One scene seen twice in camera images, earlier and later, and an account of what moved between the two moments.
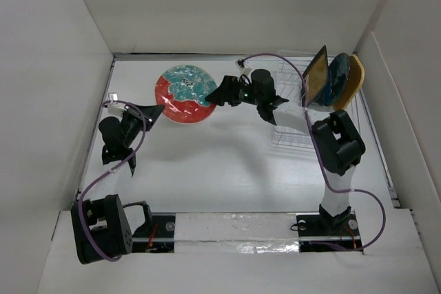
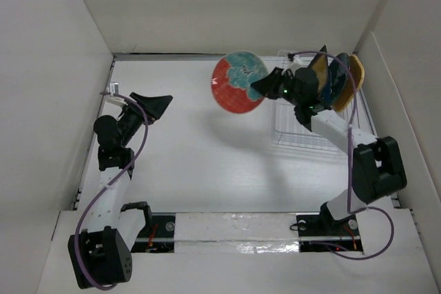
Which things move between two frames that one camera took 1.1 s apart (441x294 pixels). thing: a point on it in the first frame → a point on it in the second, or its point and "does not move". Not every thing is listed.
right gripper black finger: [227, 92] → [269, 85]
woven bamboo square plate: [356, 75] does not move
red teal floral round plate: [182, 89] → [231, 80]
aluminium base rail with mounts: [242, 233] does not move
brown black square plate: [317, 78] does not move
